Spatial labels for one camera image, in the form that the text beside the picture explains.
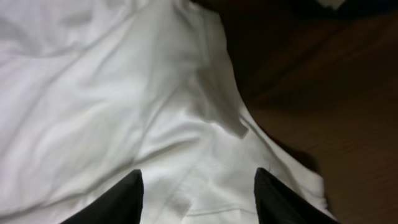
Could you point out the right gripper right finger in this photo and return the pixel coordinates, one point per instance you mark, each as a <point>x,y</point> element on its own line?
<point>278,204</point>

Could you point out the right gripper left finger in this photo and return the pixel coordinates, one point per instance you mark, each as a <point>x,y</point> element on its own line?
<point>121,204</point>

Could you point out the white t-shirt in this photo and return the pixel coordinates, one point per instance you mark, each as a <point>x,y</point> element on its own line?
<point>93,90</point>

